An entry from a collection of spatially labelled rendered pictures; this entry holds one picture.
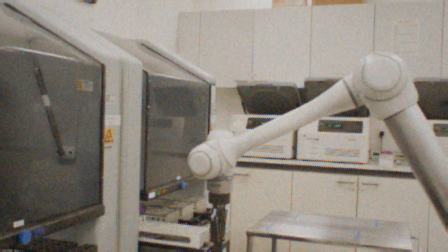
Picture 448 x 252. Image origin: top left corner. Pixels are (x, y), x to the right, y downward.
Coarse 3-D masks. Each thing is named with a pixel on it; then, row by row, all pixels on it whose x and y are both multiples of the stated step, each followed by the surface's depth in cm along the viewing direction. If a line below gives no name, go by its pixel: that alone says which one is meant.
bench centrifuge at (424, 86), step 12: (420, 84) 372; (432, 84) 364; (444, 84) 366; (420, 96) 383; (432, 96) 379; (444, 96) 376; (420, 108) 394; (432, 108) 390; (444, 108) 387; (432, 120) 359; (444, 120) 357; (444, 132) 351; (444, 144) 349
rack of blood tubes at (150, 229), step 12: (144, 228) 166; (156, 228) 166; (168, 228) 166; (180, 228) 167; (192, 228) 167; (204, 228) 168; (144, 240) 166; (156, 240) 165; (168, 240) 172; (180, 240) 172; (192, 240) 160; (204, 240) 164
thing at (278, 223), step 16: (256, 224) 195; (272, 224) 196; (288, 224) 197; (304, 224) 198; (320, 224) 199; (336, 224) 199; (352, 224) 200; (368, 224) 201; (384, 224) 202; (400, 224) 203; (272, 240) 225; (304, 240) 177; (320, 240) 175; (336, 240) 174; (352, 240) 174; (368, 240) 175; (384, 240) 176; (400, 240) 176; (416, 240) 193
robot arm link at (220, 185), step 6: (210, 180) 159; (216, 180) 158; (222, 180) 158; (228, 180) 159; (210, 186) 159; (216, 186) 158; (222, 186) 158; (228, 186) 159; (210, 192) 161; (216, 192) 159; (222, 192) 159; (228, 192) 159
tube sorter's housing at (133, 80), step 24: (72, 24) 158; (120, 48) 163; (144, 72) 231; (120, 96) 152; (144, 96) 231; (120, 120) 152; (144, 120) 231; (120, 144) 153; (144, 144) 231; (120, 168) 153; (120, 192) 153; (192, 192) 224; (120, 216) 153; (120, 240) 153
